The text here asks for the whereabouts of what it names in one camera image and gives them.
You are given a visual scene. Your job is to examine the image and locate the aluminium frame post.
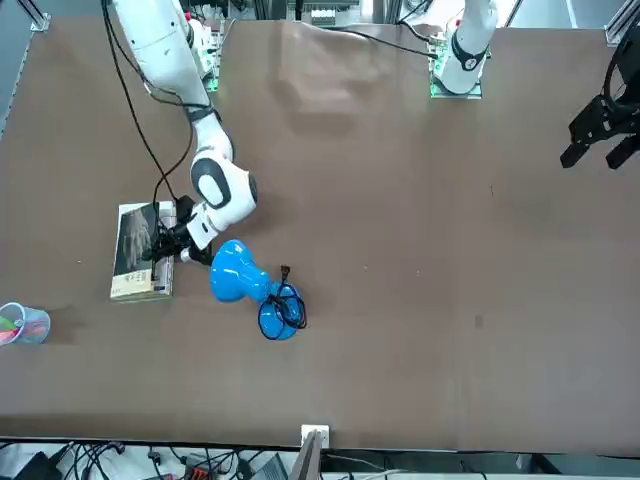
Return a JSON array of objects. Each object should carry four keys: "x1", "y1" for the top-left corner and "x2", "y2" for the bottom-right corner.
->
[{"x1": 288, "y1": 428, "x2": 324, "y2": 480}]

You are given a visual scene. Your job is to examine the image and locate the blue desk lamp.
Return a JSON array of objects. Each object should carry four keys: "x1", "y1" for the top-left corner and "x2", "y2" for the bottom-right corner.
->
[{"x1": 208, "y1": 238, "x2": 309, "y2": 343}]

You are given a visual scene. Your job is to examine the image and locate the black lamp cord with plug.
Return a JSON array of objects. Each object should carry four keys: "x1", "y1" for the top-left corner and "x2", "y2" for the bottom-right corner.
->
[{"x1": 259, "y1": 264, "x2": 309, "y2": 331}]

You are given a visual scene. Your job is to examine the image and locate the thick white book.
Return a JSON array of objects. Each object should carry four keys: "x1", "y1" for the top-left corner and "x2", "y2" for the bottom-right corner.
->
[{"x1": 149, "y1": 199, "x2": 177, "y2": 297}]

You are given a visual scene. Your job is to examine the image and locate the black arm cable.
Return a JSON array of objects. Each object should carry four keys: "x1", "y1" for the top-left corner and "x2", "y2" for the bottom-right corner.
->
[
  {"x1": 101, "y1": 0, "x2": 221, "y2": 241},
  {"x1": 601, "y1": 34, "x2": 640, "y2": 101}
]

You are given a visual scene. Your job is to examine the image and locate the black cable on table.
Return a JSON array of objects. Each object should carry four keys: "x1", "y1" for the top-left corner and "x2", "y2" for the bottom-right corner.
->
[{"x1": 319, "y1": 27, "x2": 436, "y2": 57}]

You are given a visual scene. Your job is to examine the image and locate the white post bracket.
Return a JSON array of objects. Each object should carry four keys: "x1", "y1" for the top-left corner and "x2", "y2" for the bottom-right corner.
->
[{"x1": 300, "y1": 424, "x2": 331, "y2": 448}]

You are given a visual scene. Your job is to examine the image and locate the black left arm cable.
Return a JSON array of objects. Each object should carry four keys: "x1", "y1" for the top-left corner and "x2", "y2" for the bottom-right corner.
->
[{"x1": 601, "y1": 34, "x2": 640, "y2": 101}]

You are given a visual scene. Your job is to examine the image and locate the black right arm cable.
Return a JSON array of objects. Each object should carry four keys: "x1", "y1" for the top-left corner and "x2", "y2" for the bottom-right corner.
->
[{"x1": 101, "y1": 0, "x2": 221, "y2": 241}]

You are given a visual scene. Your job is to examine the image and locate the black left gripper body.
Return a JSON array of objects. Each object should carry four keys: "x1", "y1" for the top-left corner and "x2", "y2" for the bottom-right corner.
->
[{"x1": 594, "y1": 84, "x2": 640, "y2": 135}]

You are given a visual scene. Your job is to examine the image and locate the translucent pen cup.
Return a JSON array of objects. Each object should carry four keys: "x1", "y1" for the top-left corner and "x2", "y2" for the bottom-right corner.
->
[{"x1": 0, "y1": 301, "x2": 52, "y2": 347}]

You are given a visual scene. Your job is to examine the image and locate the black and beige book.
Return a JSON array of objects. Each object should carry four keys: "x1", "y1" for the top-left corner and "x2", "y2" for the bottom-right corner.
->
[{"x1": 109, "y1": 202, "x2": 162, "y2": 301}]

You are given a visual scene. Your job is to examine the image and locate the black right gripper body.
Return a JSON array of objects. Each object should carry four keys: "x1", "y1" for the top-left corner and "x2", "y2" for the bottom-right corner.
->
[{"x1": 167, "y1": 222, "x2": 194, "y2": 254}]

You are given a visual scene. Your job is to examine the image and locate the aluminium frame corner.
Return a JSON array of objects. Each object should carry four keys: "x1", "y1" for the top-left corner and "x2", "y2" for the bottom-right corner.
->
[
  {"x1": 603, "y1": 0, "x2": 640, "y2": 47},
  {"x1": 19, "y1": 0, "x2": 51, "y2": 32}
]

